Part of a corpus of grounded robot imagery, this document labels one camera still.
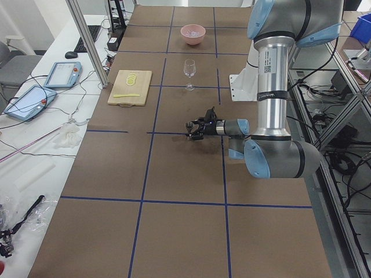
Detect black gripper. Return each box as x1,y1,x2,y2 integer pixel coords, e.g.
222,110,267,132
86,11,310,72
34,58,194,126
188,118,218,140

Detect steel double jigger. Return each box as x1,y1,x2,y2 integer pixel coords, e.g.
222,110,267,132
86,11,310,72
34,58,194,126
185,121,194,137

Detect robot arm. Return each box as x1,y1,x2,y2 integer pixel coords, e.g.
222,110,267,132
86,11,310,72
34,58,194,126
186,1,344,178

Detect clear wine glass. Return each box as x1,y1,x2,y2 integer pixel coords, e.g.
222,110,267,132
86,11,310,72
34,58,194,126
183,59,197,91

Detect bamboo cutting board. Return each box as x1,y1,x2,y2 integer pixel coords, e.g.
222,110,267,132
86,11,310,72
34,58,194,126
107,70,152,107

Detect lemon slices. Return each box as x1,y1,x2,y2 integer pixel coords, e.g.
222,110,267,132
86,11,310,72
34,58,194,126
125,72,137,86

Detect yellow plastic knife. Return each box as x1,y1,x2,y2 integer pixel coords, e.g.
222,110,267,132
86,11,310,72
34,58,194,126
113,93,141,98

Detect pink bowl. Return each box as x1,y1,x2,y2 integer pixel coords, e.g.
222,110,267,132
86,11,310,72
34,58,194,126
180,24,206,46

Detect white cloth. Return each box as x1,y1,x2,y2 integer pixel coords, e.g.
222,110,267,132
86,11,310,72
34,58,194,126
53,123,82,148

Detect black keyboard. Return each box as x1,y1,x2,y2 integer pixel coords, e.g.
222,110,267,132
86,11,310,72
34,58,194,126
73,25,102,53

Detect far teach pendant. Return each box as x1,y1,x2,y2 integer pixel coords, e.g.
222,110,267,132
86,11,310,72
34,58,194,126
43,61,82,90

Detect teach pendant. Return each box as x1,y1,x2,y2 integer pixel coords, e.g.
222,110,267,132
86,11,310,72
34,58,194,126
4,85,57,121
43,61,82,90

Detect black computer mouse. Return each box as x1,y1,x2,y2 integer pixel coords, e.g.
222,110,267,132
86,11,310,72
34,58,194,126
64,51,78,59

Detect near teach pendant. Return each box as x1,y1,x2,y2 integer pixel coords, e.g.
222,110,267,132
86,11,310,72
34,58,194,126
4,85,57,121

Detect red bottle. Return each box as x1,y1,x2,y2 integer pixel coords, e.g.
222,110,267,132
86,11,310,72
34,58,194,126
0,261,5,272

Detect white camera post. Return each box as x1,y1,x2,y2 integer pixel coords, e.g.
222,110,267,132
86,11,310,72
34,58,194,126
230,45,277,101

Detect aluminium frame post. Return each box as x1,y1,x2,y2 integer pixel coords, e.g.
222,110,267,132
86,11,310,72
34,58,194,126
66,0,108,88

